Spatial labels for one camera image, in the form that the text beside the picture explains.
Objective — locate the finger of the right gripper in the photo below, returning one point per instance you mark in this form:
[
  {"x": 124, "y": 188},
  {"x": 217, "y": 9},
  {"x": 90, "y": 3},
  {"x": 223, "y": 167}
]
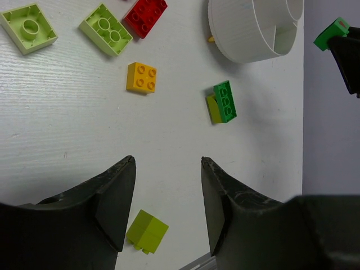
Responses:
[{"x": 346, "y": 53}]

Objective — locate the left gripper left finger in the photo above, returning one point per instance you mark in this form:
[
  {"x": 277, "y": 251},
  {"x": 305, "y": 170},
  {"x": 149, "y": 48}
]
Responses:
[{"x": 81, "y": 228}]

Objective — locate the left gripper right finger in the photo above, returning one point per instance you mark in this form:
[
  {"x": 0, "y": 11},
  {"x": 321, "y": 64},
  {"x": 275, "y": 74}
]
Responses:
[{"x": 248, "y": 230}]

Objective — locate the dark green lego brick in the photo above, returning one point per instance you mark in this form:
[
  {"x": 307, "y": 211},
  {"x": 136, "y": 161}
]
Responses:
[{"x": 339, "y": 27}]

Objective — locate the lime green lego block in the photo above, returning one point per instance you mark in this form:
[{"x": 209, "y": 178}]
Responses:
[{"x": 146, "y": 232}]

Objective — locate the green and lime lego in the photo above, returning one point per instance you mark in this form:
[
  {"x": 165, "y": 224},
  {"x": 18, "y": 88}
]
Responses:
[{"x": 221, "y": 103}]

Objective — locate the light green long lego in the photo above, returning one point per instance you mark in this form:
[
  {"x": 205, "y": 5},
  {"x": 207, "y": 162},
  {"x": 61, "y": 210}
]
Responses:
[{"x": 106, "y": 31}]

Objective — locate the white round divided container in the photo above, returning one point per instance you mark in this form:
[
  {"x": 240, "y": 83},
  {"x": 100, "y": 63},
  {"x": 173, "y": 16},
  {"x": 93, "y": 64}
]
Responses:
[{"x": 251, "y": 31}]

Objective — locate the orange square lego brick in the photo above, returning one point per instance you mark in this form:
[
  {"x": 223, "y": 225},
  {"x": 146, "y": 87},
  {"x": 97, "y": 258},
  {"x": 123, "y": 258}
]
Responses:
[{"x": 141, "y": 78}]

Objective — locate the red square lego brick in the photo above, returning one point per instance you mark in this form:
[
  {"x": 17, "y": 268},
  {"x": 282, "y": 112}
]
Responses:
[{"x": 144, "y": 15}]

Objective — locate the light green small lego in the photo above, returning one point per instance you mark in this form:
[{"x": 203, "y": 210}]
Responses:
[{"x": 28, "y": 28}]

